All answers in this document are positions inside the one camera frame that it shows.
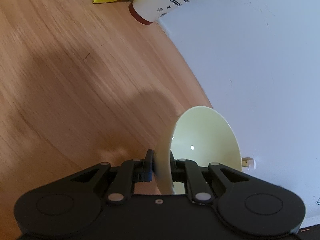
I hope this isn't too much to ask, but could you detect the cream ceramic bowl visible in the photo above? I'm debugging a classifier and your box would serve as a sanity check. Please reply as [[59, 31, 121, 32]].
[[153, 106, 242, 194]]

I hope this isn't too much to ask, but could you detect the small white-capped jar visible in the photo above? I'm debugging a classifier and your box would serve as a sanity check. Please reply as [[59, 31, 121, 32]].
[[241, 157, 256, 172]]

